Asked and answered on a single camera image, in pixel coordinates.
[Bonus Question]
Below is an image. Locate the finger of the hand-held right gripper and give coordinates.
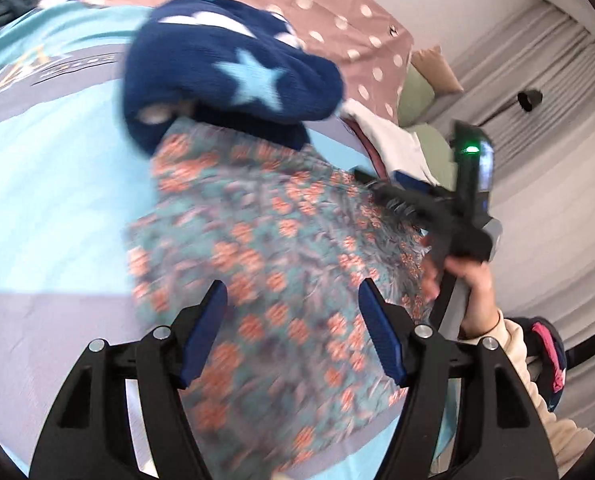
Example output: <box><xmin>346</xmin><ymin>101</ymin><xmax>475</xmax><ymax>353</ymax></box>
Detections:
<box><xmin>393</xmin><ymin>171</ymin><xmax>441</xmax><ymax>197</ymax></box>
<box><xmin>354</xmin><ymin>169</ymin><xmax>434</xmax><ymax>226</ymax></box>

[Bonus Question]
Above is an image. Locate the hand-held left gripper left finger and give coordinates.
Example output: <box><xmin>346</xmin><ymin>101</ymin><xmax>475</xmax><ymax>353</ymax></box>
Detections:
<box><xmin>29</xmin><ymin>279</ymin><xmax>228</xmax><ymax>480</ymax></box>

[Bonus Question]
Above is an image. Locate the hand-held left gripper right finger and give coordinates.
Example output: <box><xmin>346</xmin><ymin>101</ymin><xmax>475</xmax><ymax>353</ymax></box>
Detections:
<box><xmin>358</xmin><ymin>278</ymin><xmax>561</xmax><ymax>480</ymax></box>

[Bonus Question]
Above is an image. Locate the floral long-sleeve shirt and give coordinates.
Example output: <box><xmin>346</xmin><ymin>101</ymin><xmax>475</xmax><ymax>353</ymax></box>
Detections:
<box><xmin>124</xmin><ymin>117</ymin><xmax>437</xmax><ymax>472</ymax></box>

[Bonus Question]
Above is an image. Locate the person's right forearm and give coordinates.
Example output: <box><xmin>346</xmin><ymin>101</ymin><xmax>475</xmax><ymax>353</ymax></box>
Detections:
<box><xmin>456</xmin><ymin>309</ymin><xmax>595</xmax><ymax>480</ymax></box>

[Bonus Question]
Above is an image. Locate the person's right hand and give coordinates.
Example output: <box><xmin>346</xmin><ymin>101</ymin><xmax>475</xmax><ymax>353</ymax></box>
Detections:
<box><xmin>419</xmin><ymin>244</ymin><xmax>497</xmax><ymax>339</ymax></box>

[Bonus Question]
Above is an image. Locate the green pillow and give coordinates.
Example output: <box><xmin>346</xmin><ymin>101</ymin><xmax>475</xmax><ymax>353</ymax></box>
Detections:
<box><xmin>411</xmin><ymin>124</ymin><xmax>459</xmax><ymax>187</ymax></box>
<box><xmin>396</xmin><ymin>67</ymin><xmax>437</xmax><ymax>129</ymax></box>

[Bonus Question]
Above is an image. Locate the beige folded cloth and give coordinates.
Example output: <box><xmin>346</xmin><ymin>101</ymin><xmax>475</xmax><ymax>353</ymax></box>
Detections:
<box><xmin>341</xmin><ymin>100</ymin><xmax>442</xmax><ymax>187</ymax></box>

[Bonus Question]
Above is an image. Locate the grey curtain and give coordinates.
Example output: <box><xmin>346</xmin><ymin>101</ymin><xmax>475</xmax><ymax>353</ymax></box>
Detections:
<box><xmin>417</xmin><ymin>0</ymin><xmax>595</xmax><ymax>363</ymax></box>

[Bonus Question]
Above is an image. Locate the black floor lamp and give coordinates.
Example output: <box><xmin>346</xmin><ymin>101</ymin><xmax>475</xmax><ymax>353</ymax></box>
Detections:
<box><xmin>517</xmin><ymin>88</ymin><xmax>545</xmax><ymax>112</ymax></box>

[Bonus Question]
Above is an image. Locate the person's dark printed top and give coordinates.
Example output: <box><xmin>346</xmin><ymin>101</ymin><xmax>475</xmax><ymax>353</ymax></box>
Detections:
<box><xmin>506</xmin><ymin>316</ymin><xmax>569</xmax><ymax>412</ymax></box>

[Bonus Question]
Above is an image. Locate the navy star-print blanket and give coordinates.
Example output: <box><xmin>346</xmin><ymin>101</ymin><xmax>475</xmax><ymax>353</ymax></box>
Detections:
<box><xmin>122</xmin><ymin>0</ymin><xmax>346</xmax><ymax>157</ymax></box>

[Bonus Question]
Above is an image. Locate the blue patterned bedsheet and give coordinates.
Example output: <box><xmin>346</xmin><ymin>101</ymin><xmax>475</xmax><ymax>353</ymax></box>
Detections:
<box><xmin>0</xmin><ymin>0</ymin><xmax>459</xmax><ymax>480</ymax></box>

